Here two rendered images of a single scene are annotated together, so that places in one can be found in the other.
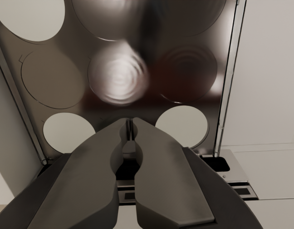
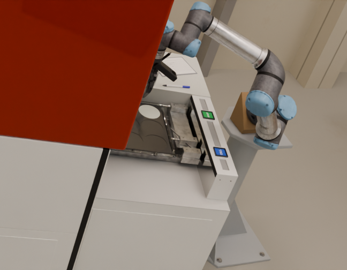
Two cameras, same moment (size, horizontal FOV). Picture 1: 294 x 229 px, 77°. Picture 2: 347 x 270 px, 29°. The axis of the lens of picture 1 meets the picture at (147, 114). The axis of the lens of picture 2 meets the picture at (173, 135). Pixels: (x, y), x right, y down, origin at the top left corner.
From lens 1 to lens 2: 2.74 m
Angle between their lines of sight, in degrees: 69
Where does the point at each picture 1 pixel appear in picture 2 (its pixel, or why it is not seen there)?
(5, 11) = (146, 106)
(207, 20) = (149, 145)
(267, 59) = (130, 181)
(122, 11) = (149, 128)
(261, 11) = (150, 178)
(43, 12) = (146, 113)
